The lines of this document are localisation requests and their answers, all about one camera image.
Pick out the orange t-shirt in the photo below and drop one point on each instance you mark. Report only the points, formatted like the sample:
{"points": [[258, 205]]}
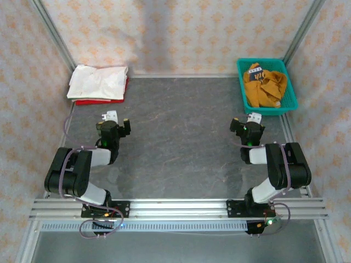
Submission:
{"points": [[263, 93]]}

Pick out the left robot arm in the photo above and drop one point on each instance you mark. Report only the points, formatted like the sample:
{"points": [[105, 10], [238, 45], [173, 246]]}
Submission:
{"points": [[68, 175]]}

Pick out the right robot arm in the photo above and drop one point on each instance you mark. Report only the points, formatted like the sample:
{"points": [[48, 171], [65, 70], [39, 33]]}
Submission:
{"points": [[290, 170]]}

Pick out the red folded t-shirt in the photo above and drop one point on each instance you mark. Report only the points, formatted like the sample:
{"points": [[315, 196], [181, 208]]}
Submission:
{"points": [[93, 102]]}

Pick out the green folded t-shirt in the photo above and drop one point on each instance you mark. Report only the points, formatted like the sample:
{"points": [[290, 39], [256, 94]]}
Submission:
{"points": [[82, 98]]}

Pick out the teal plastic basket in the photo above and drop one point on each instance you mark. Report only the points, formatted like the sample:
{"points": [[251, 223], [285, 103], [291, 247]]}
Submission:
{"points": [[289, 101]]}

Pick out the white folded t-shirt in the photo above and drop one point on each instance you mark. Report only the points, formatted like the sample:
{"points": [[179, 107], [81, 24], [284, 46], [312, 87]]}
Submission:
{"points": [[96, 82]]}

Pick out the small green LED board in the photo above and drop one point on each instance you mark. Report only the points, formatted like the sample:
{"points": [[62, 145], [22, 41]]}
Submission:
{"points": [[270, 221]]}

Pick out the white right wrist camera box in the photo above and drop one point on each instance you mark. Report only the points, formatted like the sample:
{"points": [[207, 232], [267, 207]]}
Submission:
{"points": [[255, 117]]}

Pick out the aluminium table side rail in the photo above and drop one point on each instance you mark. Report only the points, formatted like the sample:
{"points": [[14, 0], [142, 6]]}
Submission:
{"points": [[287, 128], [61, 142]]}

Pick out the aluminium table edge rail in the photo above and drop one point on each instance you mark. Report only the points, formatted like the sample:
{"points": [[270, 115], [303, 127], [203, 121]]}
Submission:
{"points": [[178, 75]]}

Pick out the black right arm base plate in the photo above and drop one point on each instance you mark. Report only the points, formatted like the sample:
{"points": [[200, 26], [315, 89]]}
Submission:
{"points": [[233, 209]]}

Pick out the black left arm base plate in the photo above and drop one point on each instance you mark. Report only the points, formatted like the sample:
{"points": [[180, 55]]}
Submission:
{"points": [[124, 209]]}

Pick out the black clamp bracket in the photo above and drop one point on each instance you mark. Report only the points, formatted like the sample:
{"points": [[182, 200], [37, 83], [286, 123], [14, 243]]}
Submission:
{"points": [[252, 229], [102, 233]]}

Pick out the aluminium frame post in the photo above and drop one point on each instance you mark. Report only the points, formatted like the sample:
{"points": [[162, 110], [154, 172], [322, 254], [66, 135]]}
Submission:
{"points": [[303, 30], [52, 30]]}

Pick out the aluminium frame leg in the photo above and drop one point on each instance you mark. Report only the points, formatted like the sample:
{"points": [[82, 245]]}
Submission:
{"points": [[26, 243], [327, 241]]}

